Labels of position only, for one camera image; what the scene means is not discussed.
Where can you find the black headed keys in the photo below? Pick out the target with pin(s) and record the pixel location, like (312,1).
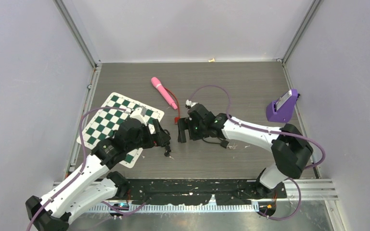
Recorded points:
(168,151)

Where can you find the green white chessboard mat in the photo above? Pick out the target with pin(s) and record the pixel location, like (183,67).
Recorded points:
(115,110)

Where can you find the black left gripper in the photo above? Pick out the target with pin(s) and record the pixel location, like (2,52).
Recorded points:
(155,139)

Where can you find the red cable padlock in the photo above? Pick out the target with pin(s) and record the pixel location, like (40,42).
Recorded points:
(178,106)

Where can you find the pink toy microphone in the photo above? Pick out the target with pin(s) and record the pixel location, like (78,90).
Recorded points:
(158,85)

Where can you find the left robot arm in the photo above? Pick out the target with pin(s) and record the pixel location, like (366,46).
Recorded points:
(93,181)

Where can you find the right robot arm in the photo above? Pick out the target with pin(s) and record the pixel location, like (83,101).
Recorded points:
(291,152)

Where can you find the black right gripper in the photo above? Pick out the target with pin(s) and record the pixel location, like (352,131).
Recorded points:
(185,123)

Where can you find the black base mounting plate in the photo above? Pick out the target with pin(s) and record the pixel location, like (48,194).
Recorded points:
(199,191)

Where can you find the black cable padlock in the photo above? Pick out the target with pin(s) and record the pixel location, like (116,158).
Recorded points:
(222,142)

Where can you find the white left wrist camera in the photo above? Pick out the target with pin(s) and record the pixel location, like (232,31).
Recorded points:
(138,114)

